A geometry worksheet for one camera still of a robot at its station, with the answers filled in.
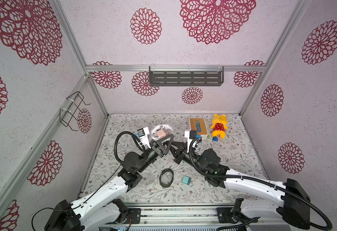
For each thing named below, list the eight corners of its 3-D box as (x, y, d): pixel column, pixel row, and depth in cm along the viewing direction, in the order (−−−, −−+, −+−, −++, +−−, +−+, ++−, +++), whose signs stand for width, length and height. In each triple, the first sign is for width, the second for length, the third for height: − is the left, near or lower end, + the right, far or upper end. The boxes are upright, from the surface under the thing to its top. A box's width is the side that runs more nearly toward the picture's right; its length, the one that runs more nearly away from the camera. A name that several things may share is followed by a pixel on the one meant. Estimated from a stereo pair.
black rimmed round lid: (159, 187, 85) (159, 185, 83) (160, 170, 92) (159, 168, 89) (173, 187, 85) (173, 185, 83) (173, 170, 92) (173, 168, 89)
